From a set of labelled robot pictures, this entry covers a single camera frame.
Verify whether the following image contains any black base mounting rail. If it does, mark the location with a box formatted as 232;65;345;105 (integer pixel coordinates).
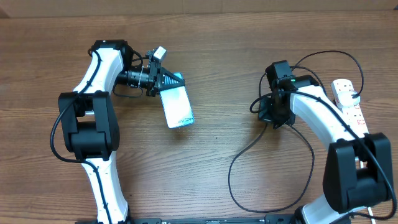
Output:
74;213;352;224

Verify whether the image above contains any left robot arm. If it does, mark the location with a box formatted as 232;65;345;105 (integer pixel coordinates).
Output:
50;40;194;223

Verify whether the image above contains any white power strip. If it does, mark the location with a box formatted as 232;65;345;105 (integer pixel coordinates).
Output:
331;79;369;138

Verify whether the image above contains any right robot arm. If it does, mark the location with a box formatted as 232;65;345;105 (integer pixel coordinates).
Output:
256;60;397;223

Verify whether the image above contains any white USB charger plug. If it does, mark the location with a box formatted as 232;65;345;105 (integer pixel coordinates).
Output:
335;91;361;109

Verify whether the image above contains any blue Galaxy smartphone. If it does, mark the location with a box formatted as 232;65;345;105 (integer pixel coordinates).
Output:
160;86;195;129

